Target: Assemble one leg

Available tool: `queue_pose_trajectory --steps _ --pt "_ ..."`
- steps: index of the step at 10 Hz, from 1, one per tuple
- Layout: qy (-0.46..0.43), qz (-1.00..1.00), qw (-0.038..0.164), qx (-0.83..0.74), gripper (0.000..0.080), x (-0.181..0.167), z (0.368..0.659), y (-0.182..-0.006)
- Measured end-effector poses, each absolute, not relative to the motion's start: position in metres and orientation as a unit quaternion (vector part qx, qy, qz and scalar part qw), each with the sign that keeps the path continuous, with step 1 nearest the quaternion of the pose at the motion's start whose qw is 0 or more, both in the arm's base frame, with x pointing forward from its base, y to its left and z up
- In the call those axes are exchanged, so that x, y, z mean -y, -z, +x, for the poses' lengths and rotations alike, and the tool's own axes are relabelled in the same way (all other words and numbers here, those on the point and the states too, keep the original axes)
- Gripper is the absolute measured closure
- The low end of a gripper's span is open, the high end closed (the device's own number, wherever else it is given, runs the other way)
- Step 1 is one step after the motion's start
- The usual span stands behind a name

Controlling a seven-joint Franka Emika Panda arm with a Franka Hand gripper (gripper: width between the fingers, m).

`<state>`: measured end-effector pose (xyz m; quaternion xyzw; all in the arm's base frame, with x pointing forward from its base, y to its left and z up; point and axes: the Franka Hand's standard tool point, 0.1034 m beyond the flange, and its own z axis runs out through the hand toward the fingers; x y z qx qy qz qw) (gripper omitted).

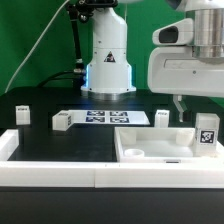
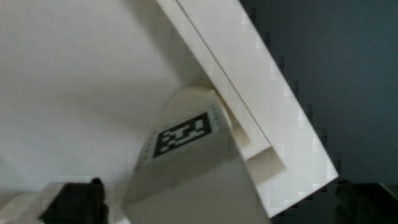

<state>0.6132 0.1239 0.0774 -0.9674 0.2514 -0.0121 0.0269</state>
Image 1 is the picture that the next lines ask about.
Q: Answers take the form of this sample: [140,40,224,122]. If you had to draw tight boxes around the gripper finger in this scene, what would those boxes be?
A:
[173,95,187,122]

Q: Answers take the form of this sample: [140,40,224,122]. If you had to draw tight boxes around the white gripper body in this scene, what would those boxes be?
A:
[148,18,224,98]

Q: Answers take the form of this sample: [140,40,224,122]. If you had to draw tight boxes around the white square tabletop part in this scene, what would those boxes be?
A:
[114,127,224,163]

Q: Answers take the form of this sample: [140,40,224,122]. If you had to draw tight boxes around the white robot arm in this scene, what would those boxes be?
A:
[82,0,224,112]

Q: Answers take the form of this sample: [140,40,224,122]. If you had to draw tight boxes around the white tag base sheet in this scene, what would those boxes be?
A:
[65,110,150,125]

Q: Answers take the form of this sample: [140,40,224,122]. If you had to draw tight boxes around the white U-shaped fence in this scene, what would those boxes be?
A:
[0,129,224,189]

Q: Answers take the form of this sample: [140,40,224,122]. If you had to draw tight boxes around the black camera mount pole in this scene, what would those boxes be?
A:
[65,0,118,87]

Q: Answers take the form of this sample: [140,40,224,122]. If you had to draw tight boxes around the black cable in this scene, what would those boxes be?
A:
[36,69,88,88]

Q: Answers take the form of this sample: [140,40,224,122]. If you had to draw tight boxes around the white cable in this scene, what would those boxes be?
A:
[3,0,71,95]

